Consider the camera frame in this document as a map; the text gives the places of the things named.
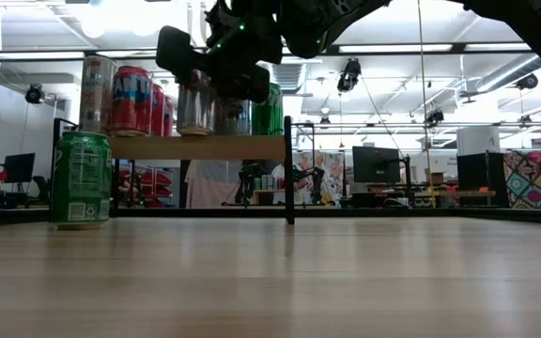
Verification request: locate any floral patterned cloth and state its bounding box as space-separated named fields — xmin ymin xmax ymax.
xmin=294 ymin=150 xmax=346 ymax=207

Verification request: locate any wooden desk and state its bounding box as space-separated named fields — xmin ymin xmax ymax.
xmin=410 ymin=189 xmax=497 ymax=208

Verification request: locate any green Sprite can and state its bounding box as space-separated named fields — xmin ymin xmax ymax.
xmin=250 ymin=83 xmax=285 ymax=136
xmin=49 ymin=130 xmax=114 ymax=231

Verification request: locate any red Fanta can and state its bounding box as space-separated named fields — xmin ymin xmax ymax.
xmin=150 ymin=83 xmax=166 ymax=137
xmin=109 ymin=65 xmax=154 ymax=138
xmin=162 ymin=95 xmax=176 ymax=137

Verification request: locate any red storage bin rack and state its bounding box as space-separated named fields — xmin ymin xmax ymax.
xmin=118 ymin=163 xmax=174 ymax=208

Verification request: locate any black hanging camera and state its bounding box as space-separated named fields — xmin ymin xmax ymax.
xmin=335 ymin=57 xmax=363 ymax=94

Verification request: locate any black equipment stand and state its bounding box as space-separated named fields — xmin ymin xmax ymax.
xmin=237 ymin=161 xmax=276 ymax=207

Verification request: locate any black aluminium table frame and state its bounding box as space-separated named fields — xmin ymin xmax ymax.
xmin=0 ymin=206 xmax=541 ymax=226

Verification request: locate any thin hanging cord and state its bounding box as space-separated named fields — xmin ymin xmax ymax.
xmin=415 ymin=0 xmax=437 ymax=208

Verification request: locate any silver white can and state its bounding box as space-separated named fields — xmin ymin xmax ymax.
xmin=176 ymin=69 xmax=217 ymax=137

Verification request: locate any colourful patchwork quilt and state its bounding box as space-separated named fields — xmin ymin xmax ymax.
xmin=502 ymin=148 xmax=541 ymax=211

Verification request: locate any cardboard box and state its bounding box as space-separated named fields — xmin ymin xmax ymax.
xmin=424 ymin=169 xmax=446 ymax=187

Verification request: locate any white Celsius can black lid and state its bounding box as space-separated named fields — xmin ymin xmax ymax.
xmin=78 ymin=54 xmax=117 ymax=135

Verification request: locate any black computer monitor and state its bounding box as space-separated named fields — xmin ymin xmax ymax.
xmin=2 ymin=152 xmax=37 ymax=185
xmin=351 ymin=146 xmax=402 ymax=185

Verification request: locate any wooden shelf board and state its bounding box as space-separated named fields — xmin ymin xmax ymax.
xmin=109 ymin=134 xmax=288 ymax=161

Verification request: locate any wooden shelf with black frame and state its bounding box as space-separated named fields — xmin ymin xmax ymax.
xmin=44 ymin=115 xmax=298 ymax=225

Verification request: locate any white Celsius Arctic Vibe can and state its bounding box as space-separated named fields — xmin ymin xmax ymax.
xmin=213 ymin=96 xmax=253 ymax=137

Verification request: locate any white box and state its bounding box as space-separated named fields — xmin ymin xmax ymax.
xmin=456 ymin=126 xmax=501 ymax=156

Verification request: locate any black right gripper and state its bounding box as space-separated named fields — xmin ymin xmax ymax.
xmin=155 ymin=0 xmax=286 ymax=104

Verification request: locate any black cabinet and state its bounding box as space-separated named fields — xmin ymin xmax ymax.
xmin=456 ymin=150 xmax=506 ymax=208

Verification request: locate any small bottle shelf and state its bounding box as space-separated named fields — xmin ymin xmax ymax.
xmin=251 ymin=174 xmax=286 ymax=207

